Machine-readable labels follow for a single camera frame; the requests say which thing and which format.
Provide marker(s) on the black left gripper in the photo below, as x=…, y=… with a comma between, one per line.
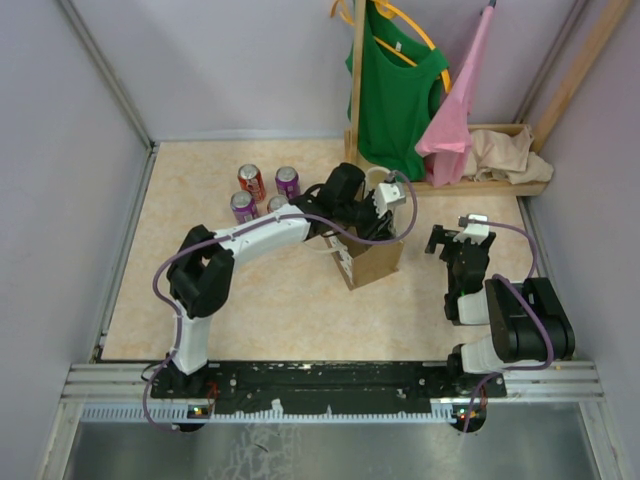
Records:
x=377, y=228

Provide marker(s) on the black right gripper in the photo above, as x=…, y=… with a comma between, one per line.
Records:
x=445, y=236

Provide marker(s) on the purple soda can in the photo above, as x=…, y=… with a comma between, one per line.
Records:
x=243, y=207
x=287, y=182

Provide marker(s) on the red soda can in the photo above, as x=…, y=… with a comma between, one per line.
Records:
x=276, y=202

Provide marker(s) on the red cola can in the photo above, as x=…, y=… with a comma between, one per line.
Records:
x=250, y=180

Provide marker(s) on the purple soda can front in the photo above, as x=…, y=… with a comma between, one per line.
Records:
x=243, y=207

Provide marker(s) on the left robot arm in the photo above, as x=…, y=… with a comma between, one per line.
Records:
x=200, y=278

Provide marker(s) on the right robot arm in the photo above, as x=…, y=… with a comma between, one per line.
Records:
x=528, y=326

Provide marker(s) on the brown canvas tote bag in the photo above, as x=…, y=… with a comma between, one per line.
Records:
x=360, y=261

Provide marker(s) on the beige crumpled cloth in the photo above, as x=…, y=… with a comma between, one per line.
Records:
x=497, y=156

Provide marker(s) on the pink shirt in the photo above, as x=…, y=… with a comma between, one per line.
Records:
x=446, y=143

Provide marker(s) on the green tank top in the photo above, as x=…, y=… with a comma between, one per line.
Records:
x=398, y=101

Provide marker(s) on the yellow clothes hanger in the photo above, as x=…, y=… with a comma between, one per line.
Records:
x=389, y=11

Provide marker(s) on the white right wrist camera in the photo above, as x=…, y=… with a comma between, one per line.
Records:
x=474, y=227

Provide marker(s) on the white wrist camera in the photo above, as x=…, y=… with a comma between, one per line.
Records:
x=388, y=196
x=474, y=227

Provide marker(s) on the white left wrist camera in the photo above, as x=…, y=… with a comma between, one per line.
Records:
x=388, y=196

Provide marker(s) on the aluminium rail frame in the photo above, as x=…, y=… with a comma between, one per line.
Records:
x=570, y=381

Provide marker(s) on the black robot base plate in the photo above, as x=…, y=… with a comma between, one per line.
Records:
x=316, y=388

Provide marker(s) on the white cable duct strip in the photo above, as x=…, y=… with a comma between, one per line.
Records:
x=176, y=413

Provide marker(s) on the wooden clothes rack frame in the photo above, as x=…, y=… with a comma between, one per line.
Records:
x=599, y=35

